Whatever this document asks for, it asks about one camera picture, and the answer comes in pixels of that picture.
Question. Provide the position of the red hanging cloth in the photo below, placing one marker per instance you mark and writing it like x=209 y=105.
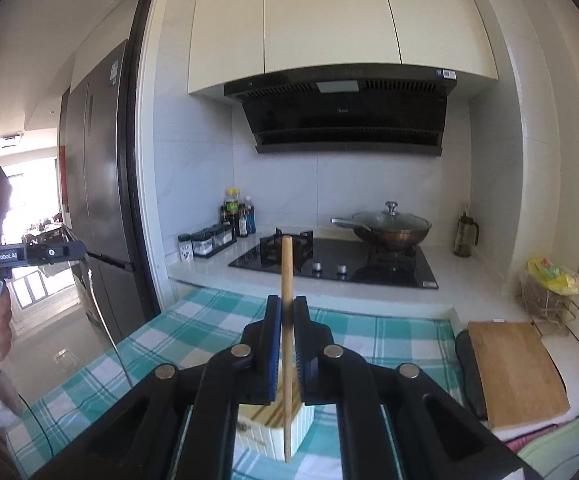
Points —
x=62 y=175

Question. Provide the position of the black range hood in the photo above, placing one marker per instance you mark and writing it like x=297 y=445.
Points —
x=344 y=115

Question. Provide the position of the ceiling vent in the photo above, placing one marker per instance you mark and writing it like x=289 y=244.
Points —
x=11 y=140

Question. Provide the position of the teal checked tablecloth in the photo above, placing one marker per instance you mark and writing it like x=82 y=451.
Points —
x=369 y=330

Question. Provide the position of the wooden cutting board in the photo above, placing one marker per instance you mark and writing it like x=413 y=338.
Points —
x=519 y=375

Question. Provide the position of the cream ribbed utensil holder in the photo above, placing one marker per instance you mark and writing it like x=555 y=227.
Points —
x=269 y=430

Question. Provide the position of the blue label bottle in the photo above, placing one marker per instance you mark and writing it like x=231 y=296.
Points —
x=250 y=220

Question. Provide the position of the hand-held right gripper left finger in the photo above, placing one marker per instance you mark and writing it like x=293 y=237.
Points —
x=269 y=350

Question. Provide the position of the black glass gas hob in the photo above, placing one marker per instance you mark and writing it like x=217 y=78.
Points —
x=349 y=267

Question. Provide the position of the single light wooden chopstick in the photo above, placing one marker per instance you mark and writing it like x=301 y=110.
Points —
x=287 y=270

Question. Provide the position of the dining table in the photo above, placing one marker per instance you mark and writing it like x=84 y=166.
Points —
x=44 y=232

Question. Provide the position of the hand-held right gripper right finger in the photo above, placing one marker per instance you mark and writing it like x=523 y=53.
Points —
x=303 y=355

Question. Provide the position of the single spice jar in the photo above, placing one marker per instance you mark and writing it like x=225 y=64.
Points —
x=185 y=250

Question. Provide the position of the black mat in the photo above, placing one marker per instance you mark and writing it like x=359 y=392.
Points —
x=469 y=375

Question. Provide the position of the black door frame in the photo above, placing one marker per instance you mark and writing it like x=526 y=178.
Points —
x=139 y=185

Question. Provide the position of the brown glass jug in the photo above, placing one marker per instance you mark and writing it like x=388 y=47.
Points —
x=464 y=235

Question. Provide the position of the black burner grate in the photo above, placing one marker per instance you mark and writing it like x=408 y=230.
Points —
x=269 y=247

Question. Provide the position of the pink cloth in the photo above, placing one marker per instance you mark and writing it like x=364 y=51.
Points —
x=529 y=440

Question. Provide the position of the grey refrigerator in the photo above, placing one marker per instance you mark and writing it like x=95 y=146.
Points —
x=99 y=185

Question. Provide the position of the yellow cap sauce bottle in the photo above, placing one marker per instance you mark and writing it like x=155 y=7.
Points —
x=230 y=210

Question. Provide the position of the cream upper cabinets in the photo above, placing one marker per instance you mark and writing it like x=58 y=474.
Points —
x=339 y=15

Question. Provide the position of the wok with glass lid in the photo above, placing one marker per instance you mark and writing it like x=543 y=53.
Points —
x=392 y=230

